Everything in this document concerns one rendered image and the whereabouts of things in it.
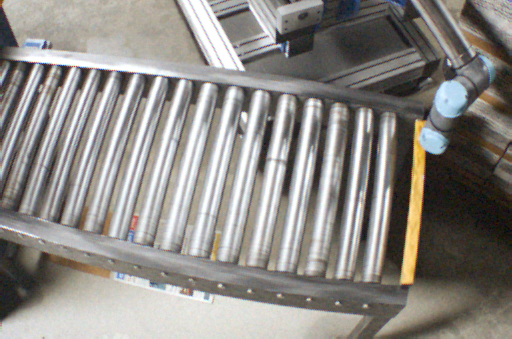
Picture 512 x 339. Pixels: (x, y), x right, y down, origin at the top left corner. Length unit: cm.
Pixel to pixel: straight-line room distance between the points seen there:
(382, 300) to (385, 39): 137
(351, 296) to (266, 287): 19
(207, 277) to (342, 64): 124
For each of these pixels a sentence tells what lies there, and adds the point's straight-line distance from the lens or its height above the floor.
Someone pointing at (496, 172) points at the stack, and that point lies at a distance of 220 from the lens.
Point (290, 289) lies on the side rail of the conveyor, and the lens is 133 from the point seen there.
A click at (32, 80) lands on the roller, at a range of 170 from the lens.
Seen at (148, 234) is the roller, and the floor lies 80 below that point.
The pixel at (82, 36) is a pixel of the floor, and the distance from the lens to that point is 283.
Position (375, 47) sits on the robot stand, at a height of 21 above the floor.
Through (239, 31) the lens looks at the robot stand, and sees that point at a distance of 243.
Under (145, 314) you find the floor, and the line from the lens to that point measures 217.
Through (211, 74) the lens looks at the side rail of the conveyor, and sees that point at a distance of 158.
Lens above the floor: 207
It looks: 61 degrees down
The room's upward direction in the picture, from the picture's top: straight up
